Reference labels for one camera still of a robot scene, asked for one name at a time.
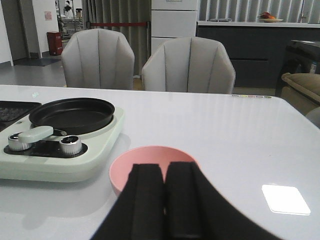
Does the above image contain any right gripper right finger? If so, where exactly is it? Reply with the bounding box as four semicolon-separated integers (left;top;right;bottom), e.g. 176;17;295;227
165;161;278;240

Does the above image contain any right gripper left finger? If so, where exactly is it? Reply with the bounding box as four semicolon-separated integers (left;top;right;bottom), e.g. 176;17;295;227
91;164;165;240

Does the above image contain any pink bowl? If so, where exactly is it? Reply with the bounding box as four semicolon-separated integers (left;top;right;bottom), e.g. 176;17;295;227
108;145;199;196

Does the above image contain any right silver control knob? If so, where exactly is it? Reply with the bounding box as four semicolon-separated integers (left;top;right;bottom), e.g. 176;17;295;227
59;135;82;156

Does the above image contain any silver control knob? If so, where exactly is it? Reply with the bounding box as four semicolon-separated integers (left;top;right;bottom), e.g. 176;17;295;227
59;135;82;156
8;132;33;152

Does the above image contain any black round frying pan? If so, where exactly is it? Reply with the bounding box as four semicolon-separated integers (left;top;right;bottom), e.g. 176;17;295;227
29;97;116;141

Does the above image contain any left silver control knob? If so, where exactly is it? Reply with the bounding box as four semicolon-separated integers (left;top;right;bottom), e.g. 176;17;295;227
8;132;33;152

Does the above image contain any right grey chair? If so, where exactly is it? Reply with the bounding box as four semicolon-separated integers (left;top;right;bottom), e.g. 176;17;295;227
141;36;236;94

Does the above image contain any grey chair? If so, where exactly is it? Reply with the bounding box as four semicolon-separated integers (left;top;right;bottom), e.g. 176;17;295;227
61;28;135;90
141;36;236;94

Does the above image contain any left grey chair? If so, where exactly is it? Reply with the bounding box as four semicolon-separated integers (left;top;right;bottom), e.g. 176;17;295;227
61;28;135;90

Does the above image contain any beige cushion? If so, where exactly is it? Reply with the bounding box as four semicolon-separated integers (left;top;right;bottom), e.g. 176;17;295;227
280;72;320;116

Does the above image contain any dark grey counter cabinet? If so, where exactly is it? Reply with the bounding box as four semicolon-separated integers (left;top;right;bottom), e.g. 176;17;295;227
197;21;320;89

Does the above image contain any red barrier belt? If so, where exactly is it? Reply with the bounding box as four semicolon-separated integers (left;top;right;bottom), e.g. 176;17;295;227
86;21;150;27

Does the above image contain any white refrigerator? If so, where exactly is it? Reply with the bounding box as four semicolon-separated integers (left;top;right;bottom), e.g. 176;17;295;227
151;0;199;53

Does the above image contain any red bin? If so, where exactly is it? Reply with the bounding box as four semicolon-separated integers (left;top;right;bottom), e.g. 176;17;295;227
47;31;63;56

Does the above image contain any fruit plate on counter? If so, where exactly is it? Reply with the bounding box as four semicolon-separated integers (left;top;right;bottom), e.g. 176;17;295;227
257;11;283;23

